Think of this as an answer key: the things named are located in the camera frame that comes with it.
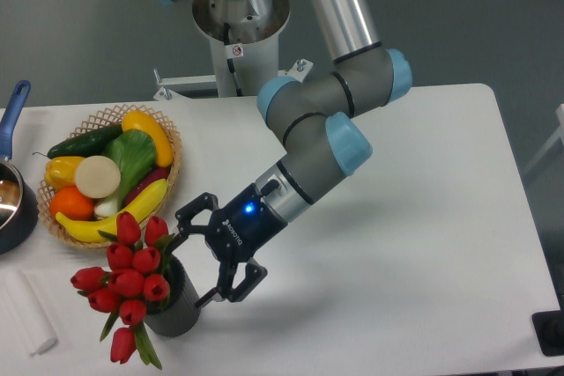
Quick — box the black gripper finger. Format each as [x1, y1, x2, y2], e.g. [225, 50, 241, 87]
[166, 192, 220, 261]
[193, 259, 269, 309]

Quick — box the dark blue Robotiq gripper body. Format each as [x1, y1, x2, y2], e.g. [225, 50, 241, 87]
[204, 183, 287, 266]

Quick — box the dark grey ribbed vase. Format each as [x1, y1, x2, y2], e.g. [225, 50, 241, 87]
[145, 256, 200, 337]

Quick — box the red tulip bouquet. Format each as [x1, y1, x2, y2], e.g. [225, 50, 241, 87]
[70, 212, 173, 370]

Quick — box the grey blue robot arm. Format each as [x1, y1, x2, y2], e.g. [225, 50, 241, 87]
[160, 0, 412, 307]

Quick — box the purple eggplant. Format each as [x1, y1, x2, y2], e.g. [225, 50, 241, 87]
[123, 167, 169, 206]

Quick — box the green lettuce leaf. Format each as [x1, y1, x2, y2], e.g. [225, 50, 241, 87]
[102, 129, 156, 203]

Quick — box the yellow squash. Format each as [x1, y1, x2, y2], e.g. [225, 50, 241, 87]
[122, 110, 174, 167]

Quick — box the round cream disc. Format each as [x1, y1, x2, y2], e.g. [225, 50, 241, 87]
[74, 156, 121, 199]

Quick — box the yellow plastic banana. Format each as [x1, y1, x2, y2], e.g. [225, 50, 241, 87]
[56, 179, 168, 243]

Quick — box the green cucumber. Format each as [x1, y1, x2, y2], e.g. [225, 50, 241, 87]
[33, 124, 122, 159]

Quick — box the orange fruit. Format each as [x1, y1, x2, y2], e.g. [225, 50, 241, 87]
[49, 187, 94, 221]

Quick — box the yellow bell pepper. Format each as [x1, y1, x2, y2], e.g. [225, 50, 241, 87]
[44, 156, 85, 190]

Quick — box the white rolled cloth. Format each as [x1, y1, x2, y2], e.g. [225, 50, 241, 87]
[1, 270, 58, 357]

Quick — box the black device at edge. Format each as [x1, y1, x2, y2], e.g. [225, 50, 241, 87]
[531, 310, 563, 357]

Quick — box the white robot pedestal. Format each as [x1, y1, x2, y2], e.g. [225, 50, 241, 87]
[153, 35, 314, 100]

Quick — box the blue handled saucepan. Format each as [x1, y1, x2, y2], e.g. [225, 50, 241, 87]
[1, 80, 39, 254]

